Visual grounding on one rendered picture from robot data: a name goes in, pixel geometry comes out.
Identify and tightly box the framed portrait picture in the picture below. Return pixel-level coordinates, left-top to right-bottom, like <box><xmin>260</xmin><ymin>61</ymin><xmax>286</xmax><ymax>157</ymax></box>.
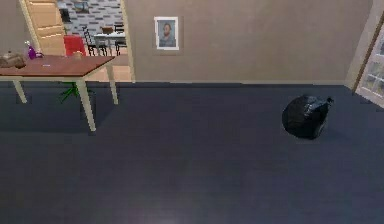
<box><xmin>153</xmin><ymin>16</ymin><xmax>180</xmax><ymax>51</ymax></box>

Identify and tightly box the black slatted chair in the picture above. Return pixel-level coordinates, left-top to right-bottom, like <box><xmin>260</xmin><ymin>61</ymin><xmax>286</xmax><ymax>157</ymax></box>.
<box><xmin>81</xmin><ymin>25</ymin><xmax>108</xmax><ymax>57</ymax></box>
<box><xmin>113</xmin><ymin>23</ymin><xmax>128</xmax><ymax>56</ymax></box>

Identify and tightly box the black garbage bag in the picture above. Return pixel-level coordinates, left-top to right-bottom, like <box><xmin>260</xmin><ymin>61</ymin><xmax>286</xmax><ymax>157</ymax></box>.
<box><xmin>281</xmin><ymin>94</ymin><xmax>335</xmax><ymax>141</ymax></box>

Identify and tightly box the white dining table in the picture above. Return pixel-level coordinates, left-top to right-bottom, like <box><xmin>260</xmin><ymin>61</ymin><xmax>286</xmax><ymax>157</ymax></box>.
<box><xmin>93</xmin><ymin>31</ymin><xmax>127</xmax><ymax>57</ymax></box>

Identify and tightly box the red chair with green base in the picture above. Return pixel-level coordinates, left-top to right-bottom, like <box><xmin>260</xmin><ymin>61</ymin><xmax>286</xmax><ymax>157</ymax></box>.
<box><xmin>58</xmin><ymin>34</ymin><xmax>88</xmax><ymax>104</ymax></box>

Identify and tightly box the red-brown top table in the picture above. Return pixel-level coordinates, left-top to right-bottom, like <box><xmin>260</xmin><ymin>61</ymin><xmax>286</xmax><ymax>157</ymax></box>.
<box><xmin>0</xmin><ymin>54</ymin><xmax>120</xmax><ymax>133</ymax></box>

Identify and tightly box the light wooden room door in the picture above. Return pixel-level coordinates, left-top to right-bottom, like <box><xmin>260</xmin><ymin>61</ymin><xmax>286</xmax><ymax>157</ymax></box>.
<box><xmin>19</xmin><ymin>0</ymin><xmax>67</xmax><ymax>57</ymax></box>

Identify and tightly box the purple spray bottle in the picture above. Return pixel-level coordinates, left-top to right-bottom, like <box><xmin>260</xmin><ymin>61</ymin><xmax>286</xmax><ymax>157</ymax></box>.
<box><xmin>24</xmin><ymin>40</ymin><xmax>38</xmax><ymax>61</ymax></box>

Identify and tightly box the white framed window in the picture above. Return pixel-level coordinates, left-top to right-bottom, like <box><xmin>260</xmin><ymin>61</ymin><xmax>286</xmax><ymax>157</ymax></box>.
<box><xmin>353</xmin><ymin>9</ymin><xmax>384</xmax><ymax>109</ymax></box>

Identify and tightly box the brown lumpy object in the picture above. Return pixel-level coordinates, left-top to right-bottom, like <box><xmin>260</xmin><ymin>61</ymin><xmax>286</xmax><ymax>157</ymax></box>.
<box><xmin>0</xmin><ymin>51</ymin><xmax>27</xmax><ymax>70</ymax></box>

